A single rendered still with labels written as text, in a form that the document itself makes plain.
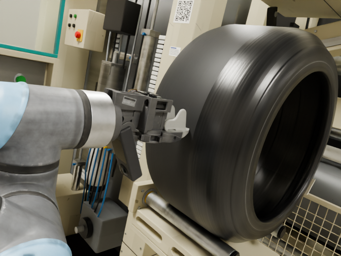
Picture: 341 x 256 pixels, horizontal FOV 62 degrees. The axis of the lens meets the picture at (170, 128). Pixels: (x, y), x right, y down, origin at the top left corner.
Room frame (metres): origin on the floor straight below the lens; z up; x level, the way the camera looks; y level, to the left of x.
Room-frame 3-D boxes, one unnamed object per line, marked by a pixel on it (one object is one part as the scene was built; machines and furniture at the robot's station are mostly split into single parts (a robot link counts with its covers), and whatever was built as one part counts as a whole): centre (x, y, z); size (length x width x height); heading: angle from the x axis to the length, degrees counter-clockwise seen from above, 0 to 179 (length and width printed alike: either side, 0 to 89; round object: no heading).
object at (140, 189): (0.99, -0.07, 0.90); 0.40 x 0.03 x 0.10; 136
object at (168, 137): (0.53, 0.01, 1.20); 0.09 x 0.05 x 0.02; 136
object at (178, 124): (0.56, -0.02, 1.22); 0.09 x 0.03 x 0.06; 136
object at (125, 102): (0.50, 0.07, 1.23); 0.12 x 0.08 x 0.09; 136
